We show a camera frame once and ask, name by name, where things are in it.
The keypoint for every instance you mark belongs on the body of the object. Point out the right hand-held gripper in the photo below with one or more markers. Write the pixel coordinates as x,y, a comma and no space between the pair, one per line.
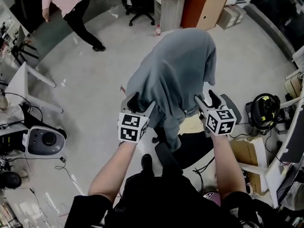
219,122

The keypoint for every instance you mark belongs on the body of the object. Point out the white table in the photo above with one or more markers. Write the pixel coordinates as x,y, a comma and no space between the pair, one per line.
17,84

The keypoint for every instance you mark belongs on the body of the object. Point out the pink round object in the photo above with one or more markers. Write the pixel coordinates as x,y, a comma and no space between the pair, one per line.
212,197

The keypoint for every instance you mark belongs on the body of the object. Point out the person's black shoe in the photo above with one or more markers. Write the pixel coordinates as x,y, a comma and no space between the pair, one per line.
146,161

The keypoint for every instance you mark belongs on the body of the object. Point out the small red floor object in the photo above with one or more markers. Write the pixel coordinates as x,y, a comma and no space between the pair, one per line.
122,89

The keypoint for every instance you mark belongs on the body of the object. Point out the grey clothing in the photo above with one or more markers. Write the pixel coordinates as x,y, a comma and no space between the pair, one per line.
175,68

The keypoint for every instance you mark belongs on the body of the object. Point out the grey wooden desk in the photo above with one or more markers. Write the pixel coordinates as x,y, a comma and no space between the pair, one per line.
169,8

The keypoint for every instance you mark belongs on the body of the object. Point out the brown cardboard panel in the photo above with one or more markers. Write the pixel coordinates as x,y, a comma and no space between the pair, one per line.
213,8

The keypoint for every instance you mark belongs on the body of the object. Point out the black stool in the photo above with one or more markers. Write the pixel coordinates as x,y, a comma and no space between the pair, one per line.
23,52

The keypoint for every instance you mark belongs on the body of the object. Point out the black swivel office chair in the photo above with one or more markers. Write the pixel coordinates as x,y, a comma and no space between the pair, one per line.
140,6

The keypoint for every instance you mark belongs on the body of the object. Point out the black office chair with cushion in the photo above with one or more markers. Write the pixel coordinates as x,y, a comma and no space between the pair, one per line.
196,147

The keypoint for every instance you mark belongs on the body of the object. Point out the open cardboard box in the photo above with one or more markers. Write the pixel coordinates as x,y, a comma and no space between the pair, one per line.
247,151

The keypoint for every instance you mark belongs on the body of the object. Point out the black electronic box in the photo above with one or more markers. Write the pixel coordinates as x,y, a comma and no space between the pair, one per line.
10,142

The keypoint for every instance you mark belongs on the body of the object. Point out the black headset with yellow tape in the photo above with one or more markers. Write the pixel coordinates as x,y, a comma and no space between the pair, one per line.
264,110

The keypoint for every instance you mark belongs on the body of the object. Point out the person's black clothing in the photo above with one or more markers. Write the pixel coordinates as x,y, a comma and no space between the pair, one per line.
154,198

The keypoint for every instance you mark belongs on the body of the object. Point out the taped cardboard box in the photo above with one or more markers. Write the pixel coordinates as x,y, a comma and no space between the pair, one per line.
231,16

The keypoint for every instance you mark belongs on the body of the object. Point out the white and grey robot base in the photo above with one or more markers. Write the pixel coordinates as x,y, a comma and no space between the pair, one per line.
45,141

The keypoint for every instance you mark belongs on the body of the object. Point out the pale yellow seat cushion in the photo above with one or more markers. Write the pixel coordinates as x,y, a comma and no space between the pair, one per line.
192,125

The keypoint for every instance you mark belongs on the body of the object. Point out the person's right forearm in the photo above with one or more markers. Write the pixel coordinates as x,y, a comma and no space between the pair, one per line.
225,165

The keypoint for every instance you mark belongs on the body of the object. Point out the red label plastic bottle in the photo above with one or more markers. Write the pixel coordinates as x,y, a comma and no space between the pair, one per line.
158,31

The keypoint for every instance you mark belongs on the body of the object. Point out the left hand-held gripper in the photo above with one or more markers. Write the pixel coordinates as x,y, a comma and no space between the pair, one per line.
129,127

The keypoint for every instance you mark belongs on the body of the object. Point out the person's left forearm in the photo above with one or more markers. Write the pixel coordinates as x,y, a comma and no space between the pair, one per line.
114,170

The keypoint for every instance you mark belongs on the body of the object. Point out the white desk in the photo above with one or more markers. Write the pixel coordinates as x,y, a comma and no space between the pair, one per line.
288,136

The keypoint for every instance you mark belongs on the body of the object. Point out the orange board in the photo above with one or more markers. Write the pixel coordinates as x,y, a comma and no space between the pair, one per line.
196,6

